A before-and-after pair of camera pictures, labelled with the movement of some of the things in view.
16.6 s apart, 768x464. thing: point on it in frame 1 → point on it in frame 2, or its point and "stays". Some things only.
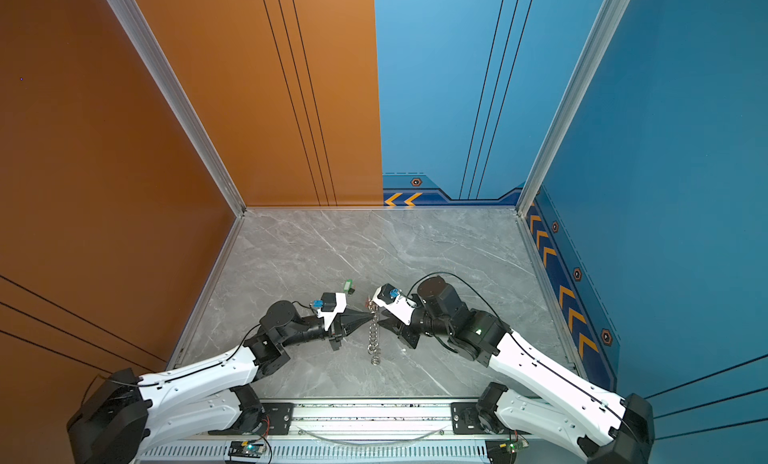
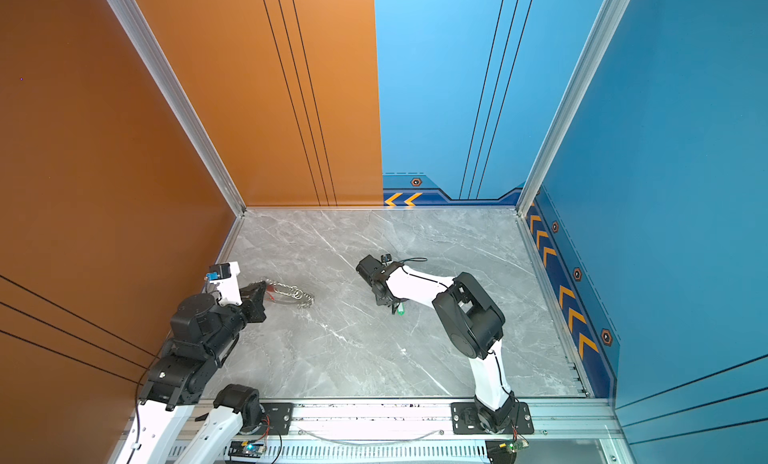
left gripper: [342, 323] → [254, 301]
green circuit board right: [504, 451] stays
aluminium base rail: [363, 432] stays
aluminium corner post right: [614, 6] stays
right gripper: [403, 331] → [381, 303]
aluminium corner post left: [129, 14] stays
